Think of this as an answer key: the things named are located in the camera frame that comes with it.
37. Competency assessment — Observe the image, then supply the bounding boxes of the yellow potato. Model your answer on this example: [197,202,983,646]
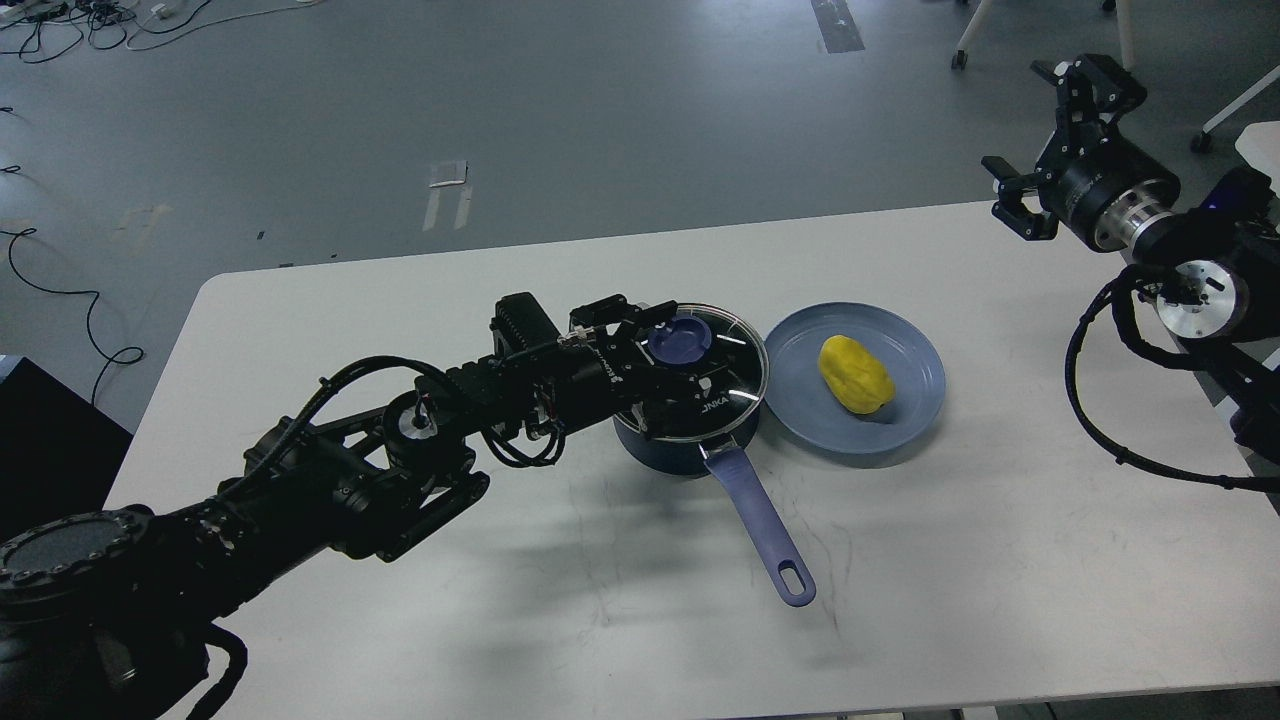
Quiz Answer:
[817,334,897,415]

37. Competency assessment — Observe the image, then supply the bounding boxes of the black box left edge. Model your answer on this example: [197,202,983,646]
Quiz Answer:
[1,355,133,541]

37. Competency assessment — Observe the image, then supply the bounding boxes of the blue round plate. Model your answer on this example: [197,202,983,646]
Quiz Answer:
[765,302,947,457]

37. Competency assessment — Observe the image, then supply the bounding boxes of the white furniture right edge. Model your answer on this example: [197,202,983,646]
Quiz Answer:
[1188,64,1279,158]

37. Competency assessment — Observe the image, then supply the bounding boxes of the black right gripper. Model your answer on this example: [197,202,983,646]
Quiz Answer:
[980,53,1181,251]

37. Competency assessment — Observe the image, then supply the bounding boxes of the glass pot lid blue knob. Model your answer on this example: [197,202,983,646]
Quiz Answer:
[625,302,769,441]

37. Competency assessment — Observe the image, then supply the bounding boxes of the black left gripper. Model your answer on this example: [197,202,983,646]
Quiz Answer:
[559,295,721,442]

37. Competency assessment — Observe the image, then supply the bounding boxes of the black floor cable left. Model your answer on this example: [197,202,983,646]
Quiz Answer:
[0,225,145,406]

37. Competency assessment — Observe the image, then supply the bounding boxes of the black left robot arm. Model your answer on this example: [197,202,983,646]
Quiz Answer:
[3,293,723,719]

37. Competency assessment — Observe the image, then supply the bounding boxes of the tangled cables top left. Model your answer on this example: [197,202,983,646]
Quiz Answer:
[0,0,332,63]

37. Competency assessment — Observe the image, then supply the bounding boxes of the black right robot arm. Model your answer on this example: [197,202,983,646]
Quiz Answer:
[980,54,1279,495]

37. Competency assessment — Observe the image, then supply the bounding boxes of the white chair legs with casters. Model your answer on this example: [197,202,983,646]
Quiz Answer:
[948,1,1138,70]

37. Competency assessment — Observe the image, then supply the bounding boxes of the dark blue saucepan with handle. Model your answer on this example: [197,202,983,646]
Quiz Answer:
[612,400,817,607]

